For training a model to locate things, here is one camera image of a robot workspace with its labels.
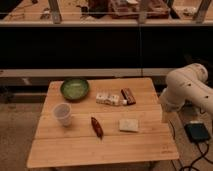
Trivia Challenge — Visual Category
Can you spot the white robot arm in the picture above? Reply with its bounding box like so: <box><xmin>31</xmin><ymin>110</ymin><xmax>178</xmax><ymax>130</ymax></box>
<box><xmin>159</xmin><ymin>63</ymin><xmax>213</xmax><ymax>120</ymax></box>

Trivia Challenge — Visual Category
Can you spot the long wooden shelf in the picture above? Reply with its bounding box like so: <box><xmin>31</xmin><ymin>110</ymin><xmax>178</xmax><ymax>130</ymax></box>
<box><xmin>0</xmin><ymin>0</ymin><xmax>213</xmax><ymax>27</ymax></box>

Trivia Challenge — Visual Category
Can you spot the translucent white cup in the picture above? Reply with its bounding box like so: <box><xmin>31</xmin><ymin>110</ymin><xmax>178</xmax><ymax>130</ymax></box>
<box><xmin>52</xmin><ymin>103</ymin><xmax>71</xmax><ymax>127</ymax></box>

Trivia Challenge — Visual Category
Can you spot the black cable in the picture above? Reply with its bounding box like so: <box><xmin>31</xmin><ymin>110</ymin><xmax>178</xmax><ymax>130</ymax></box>
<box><xmin>169</xmin><ymin>120</ymin><xmax>213</xmax><ymax>171</ymax></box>

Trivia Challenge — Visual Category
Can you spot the black power adapter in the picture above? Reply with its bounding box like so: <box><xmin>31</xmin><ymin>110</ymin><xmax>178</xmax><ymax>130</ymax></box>
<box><xmin>184</xmin><ymin>123</ymin><xmax>211</xmax><ymax>143</ymax></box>

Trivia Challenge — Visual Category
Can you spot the wooden folding table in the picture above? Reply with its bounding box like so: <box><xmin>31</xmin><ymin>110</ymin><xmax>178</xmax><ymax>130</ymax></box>
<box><xmin>27</xmin><ymin>78</ymin><xmax>179</xmax><ymax>169</ymax></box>

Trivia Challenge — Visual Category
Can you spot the brown tray on shelf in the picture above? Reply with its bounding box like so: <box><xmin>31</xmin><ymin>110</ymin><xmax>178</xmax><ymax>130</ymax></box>
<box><xmin>109</xmin><ymin>0</ymin><xmax>170</xmax><ymax>19</ymax></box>

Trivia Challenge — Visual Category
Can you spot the white patterned box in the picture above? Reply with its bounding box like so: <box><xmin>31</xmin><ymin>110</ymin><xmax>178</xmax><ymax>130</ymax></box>
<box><xmin>96</xmin><ymin>92</ymin><xmax>120</xmax><ymax>106</ymax></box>

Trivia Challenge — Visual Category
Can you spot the green ceramic bowl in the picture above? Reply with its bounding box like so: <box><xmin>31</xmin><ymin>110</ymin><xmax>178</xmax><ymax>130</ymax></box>
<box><xmin>60</xmin><ymin>78</ymin><xmax>89</xmax><ymax>101</ymax></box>

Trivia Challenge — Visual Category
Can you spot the brown chocolate bar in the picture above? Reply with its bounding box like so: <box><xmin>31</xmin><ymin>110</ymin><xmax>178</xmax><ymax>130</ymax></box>
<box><xmin>121</xmin><ymin>88</ymin><xmax>136</xmax><ymax>105</ymax></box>

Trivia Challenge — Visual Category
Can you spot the red chili pepper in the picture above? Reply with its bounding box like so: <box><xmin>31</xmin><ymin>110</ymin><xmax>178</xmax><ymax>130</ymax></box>
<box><xmin>91</xmin><ymin>117</ymin><xmax>103</xmax><ymax>139</ymax></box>

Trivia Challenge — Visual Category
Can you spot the white sponge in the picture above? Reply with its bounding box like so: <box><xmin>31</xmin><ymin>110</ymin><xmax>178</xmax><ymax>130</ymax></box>
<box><xmin>119</xmin><ymin>119</ymin><xmax>139</xmax><ymax>132</ymax></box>

